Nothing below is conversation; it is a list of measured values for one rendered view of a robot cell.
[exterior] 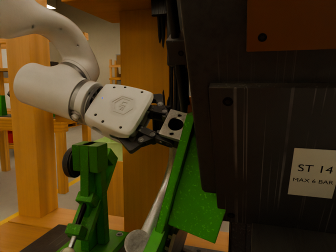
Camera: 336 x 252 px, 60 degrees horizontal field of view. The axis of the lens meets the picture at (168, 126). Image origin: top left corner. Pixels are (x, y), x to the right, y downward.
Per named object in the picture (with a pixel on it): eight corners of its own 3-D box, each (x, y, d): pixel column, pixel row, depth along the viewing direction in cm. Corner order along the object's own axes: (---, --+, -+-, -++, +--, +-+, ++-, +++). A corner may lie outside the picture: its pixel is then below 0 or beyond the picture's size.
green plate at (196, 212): (202, 281, 39) (251, 133, 34) (146, 255, 41) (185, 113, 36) (215, 238, 50) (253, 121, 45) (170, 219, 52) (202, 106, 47)
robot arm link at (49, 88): (99, 101, 62) (73, 130, 56) (48, 85, 65) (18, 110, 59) (94, 68, 56) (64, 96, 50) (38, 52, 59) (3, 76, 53)
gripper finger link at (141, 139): (135, 138, 49) (172, 151, 47) (143, 124, 50) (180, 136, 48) (137, 148, 51) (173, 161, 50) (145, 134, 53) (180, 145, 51)
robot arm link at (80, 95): (61, 105, 50) (76, 110, 49) (88, 70, 54) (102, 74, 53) (76, 131, 57) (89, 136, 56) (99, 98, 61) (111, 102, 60)
